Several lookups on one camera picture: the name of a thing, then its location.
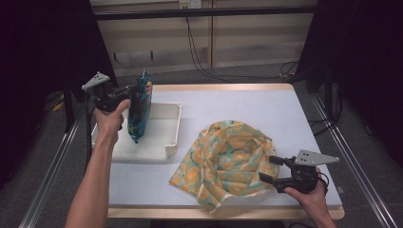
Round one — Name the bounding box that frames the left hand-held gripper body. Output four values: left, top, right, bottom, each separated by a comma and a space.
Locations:
81, 71, 127, 112

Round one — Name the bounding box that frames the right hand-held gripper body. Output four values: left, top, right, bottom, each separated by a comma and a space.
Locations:
273, 149, 340, 195

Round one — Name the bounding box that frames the blue snack packet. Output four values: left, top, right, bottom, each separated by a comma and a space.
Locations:
126, 69, 154, 144

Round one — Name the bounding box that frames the orange print fabric bag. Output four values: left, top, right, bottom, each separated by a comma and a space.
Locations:
168, 119, 281, 214

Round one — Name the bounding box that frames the white plastic tray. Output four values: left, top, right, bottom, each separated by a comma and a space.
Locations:
90, 102, 183, 162

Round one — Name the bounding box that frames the person's right hand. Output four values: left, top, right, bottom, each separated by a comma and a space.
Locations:
283, 167, 329, 217

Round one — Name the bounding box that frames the person's left hand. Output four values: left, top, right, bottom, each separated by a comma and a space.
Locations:
92, 98, 131, 142

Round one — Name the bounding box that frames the black metal stand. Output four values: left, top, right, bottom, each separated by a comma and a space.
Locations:
323, 67, 337, 123
62, 79, 78, 133

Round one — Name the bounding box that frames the dark curtain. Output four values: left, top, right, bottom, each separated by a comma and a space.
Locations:
297, 0, 403, 165
0, 0, 119, 191

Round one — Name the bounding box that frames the black horizontal bar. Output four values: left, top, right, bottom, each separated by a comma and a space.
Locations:
94, 5, 317, 21

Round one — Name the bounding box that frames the right hand-held gripper cable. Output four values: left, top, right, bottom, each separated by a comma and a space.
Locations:
317, 172, 331, 196

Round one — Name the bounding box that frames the hand-held gripper cable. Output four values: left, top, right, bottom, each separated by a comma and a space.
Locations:
83, 89, 97, 169
317, 172, 331, 196

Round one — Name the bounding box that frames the left hand-held gripper cable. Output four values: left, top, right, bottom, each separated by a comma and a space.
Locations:
83, 89, 97, 169

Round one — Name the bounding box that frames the aluminium floor rail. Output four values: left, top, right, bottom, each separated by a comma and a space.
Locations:
18, 117, 82, 228
312, 94, 398, 228

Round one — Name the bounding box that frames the bundle of black cables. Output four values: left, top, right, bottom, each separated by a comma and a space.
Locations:
308, 91, 346, 137

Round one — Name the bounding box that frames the long black floor cable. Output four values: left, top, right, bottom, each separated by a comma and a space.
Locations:
184, 17, 300, 84

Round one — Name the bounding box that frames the white wall outlet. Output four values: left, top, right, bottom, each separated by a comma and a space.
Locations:
179, 0, 202, 10

